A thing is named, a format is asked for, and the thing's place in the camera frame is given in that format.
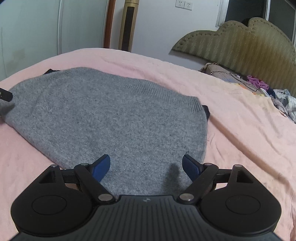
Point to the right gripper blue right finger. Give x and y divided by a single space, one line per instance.
201 175

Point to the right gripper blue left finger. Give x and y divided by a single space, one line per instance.
90 175

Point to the grey navy sequin sweater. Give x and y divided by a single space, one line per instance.
77 115

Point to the grey white crumpled clothes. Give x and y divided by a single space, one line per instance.
282 100

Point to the frosted glass wardrobe door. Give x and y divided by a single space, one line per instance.
32 31

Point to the purple garment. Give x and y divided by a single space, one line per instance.
257 82

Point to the olive padded headboard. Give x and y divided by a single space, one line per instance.
259 49

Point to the gold tower fan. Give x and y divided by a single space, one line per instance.
129 17

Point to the brown wooden door frame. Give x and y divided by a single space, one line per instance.
108 23

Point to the white wall socket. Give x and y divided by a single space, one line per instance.
184 4

